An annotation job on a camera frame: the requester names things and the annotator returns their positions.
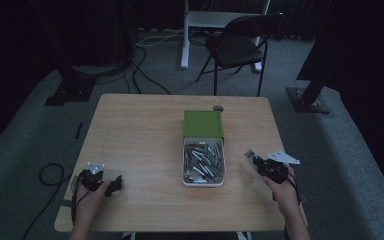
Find black floor cable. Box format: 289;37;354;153
123;43;173;96

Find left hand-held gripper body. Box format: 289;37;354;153
78;161;107;193

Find black folding chair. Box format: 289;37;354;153
195;12;285;98

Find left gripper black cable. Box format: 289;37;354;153
70;174;96;225

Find black stand with base plate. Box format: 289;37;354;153
44;63;98;107
286;74;332;115

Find white floor cable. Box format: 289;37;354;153
135;29;185;48

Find green drawer box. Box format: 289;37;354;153
183;109;225;140

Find pile of pens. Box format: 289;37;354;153
184;141;225;184

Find looped black cable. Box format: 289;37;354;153
20;162;74;240

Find person's right hand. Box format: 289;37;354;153
263;165;301;215

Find clear pen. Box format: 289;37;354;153
243;148;264;175

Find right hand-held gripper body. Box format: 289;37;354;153
259;149;301;186

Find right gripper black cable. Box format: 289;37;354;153
273;169;304;205

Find dark curtain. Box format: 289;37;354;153
295;0;384;209

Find person's left hand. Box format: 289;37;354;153
73;178;113;222

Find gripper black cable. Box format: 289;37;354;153
70;174;96;225
273;169;304;205

